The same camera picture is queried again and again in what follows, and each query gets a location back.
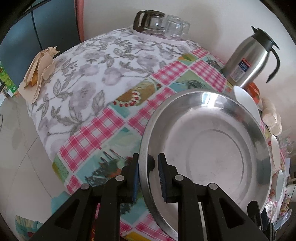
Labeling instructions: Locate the white bowl blue lettering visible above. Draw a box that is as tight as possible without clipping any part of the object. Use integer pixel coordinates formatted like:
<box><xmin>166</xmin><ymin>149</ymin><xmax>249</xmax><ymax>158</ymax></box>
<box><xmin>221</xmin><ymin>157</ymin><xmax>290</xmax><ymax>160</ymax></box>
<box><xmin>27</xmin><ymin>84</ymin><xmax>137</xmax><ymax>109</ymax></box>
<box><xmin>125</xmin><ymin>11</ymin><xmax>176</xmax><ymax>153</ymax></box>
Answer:
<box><xmin>233</xmin><ymin>85</ymin><xmax>261</xmax><ymax>125</ymax></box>

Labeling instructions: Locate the white bowl red rim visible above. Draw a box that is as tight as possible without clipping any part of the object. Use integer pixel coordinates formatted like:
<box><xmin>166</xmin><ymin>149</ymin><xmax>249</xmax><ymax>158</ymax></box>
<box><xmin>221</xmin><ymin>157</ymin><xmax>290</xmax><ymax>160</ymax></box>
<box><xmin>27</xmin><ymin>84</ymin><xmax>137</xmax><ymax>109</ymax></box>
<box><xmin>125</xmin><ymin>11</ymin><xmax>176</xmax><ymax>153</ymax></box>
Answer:
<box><xmin>270</xmin><ymin>135</ymin><xmax>281</xmax><ymax>171</ymax></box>

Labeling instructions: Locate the stainless steel thermos jug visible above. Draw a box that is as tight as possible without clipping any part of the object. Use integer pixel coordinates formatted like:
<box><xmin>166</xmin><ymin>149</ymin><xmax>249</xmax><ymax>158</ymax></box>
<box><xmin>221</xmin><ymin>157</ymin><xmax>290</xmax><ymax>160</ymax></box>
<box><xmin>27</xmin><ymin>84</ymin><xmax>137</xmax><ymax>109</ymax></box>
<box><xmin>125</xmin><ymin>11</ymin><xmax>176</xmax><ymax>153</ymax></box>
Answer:
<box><xmin>222</xmin><ymin>27</ymin><xmax>280</xmax><ymax>88</ymax></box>

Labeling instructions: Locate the crumpled beige paper napkin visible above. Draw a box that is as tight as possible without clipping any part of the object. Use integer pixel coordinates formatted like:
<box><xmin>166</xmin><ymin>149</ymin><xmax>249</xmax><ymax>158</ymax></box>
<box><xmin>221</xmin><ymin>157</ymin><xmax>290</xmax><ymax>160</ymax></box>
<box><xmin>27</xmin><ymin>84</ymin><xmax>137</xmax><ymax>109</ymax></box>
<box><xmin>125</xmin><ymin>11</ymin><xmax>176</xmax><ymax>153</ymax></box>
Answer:
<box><xmin>18</xmin><ymin>46</ymin><xmax>60</xmax><ymax>104</ymax></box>

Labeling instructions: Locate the clear glass tumbler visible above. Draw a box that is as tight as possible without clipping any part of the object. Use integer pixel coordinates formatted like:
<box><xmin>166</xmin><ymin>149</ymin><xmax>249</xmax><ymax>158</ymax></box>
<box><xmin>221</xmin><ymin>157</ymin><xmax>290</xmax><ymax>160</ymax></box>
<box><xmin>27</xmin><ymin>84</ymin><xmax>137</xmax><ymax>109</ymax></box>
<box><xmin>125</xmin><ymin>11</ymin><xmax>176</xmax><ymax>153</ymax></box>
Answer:
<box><xmin>164</xmin><ymin>15</ymin><xmax>191</xmax><ymax>41</ymax></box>

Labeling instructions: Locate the bag of white buns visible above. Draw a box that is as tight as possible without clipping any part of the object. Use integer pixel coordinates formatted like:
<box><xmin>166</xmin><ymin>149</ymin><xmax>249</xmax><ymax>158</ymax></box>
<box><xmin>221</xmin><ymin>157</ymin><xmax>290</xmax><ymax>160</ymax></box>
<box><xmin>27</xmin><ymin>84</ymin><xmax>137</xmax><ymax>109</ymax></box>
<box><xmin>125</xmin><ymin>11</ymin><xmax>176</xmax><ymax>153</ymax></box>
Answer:
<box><xmin>261</xmin><ymin>97</ymin><xmax>282</xmax><ymax>136</ymax></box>

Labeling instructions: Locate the grey floral white cloth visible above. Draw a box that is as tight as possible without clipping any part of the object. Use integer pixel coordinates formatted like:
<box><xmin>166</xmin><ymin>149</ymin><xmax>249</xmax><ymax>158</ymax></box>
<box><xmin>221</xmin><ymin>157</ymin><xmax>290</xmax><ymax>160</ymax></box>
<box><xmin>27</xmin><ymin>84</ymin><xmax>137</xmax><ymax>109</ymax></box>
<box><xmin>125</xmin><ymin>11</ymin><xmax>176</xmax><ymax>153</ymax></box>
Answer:
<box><xmin>28</xmin><ymin>28</ymin><xmax>198</xmax><ymax>160</ymax></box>

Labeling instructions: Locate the small white bowl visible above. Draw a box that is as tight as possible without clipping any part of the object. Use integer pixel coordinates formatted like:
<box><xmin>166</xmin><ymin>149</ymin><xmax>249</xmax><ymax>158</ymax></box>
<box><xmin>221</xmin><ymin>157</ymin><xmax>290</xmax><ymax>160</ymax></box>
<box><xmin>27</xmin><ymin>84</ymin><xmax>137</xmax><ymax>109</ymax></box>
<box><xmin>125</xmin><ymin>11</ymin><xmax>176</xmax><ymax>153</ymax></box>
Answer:
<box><xmin>275</xmin><ymin>170</ymin><xmax>285</xmax><ymax>202</ymax></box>

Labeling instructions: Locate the glass coffee pot black handle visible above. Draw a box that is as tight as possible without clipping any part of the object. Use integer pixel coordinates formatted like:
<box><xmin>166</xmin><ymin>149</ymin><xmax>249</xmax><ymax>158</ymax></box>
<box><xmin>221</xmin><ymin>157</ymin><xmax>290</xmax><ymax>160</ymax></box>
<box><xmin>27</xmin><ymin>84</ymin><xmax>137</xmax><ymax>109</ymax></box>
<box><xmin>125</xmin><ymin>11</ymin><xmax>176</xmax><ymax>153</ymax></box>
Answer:
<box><xmin>132</xmin><ymin>10</ymin><xmax>166</xmax><ymax>34</ymax></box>

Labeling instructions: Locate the orange snack packet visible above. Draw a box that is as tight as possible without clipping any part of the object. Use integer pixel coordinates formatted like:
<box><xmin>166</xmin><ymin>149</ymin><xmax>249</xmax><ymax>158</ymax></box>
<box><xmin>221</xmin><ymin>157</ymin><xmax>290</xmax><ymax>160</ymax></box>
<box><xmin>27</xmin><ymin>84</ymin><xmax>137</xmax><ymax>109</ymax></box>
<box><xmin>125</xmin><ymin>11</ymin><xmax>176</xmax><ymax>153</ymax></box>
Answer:
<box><xmin>244</xmin><ymin>82</ymin><xmax>260</xmax><ymax>104</ymax></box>

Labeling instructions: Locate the large stainless steel plate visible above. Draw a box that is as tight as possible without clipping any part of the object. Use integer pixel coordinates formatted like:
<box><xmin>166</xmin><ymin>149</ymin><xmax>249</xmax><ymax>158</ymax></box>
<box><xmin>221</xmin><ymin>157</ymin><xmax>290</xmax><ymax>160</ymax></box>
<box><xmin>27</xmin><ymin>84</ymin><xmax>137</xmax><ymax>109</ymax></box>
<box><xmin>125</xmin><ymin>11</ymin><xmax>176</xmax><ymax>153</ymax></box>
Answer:
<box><xmin>139</xmin><ymin>89</ymin><xmax>271</xmax><ymax>240</ymax></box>

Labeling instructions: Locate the pink checkered picture tablecloth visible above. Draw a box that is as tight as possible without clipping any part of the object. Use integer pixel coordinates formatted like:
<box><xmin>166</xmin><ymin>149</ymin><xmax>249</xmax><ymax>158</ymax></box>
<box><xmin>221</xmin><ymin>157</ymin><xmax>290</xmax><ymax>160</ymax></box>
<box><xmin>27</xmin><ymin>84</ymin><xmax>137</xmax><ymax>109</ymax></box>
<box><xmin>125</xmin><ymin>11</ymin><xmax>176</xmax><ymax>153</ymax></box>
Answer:
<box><xmin>52</xmin><ymin>46</ymin><xmax>290</xmax><ymax>241</ymax></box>

